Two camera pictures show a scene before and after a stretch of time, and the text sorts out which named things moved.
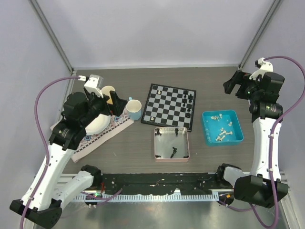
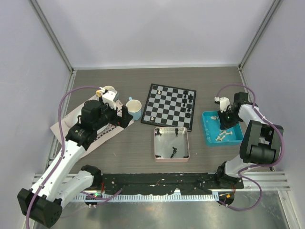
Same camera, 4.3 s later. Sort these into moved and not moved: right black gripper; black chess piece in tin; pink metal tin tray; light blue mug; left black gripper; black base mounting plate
Moved: right black gripper; left black gripper
Not moved: light blue mug; black base mounting plate; pink metal tin tray; black chess piece in tin
